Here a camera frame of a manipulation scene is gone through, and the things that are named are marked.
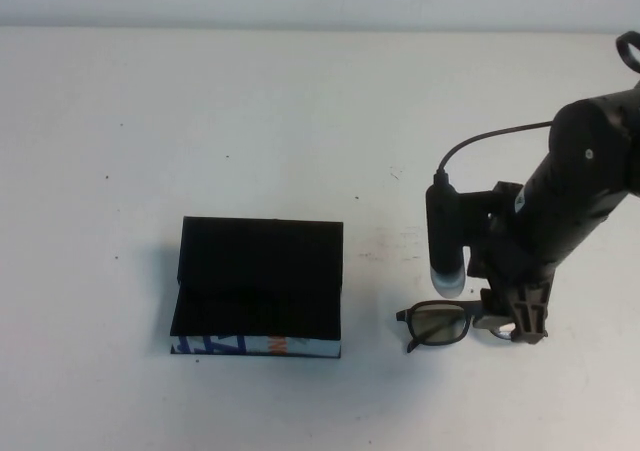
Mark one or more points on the black printed glasses case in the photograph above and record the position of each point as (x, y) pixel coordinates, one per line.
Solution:
(260, 261)

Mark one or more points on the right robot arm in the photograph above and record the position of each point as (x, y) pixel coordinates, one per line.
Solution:
(590, 131)

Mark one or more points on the black right camera bracket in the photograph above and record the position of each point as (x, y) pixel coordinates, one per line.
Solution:
(480, 206)

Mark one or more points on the black framed glasses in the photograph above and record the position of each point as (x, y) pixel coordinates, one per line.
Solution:
(435, 321)

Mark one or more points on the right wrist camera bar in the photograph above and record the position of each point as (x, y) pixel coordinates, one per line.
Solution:
(445, 231)

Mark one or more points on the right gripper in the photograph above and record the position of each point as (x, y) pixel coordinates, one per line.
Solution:
(515, 271)

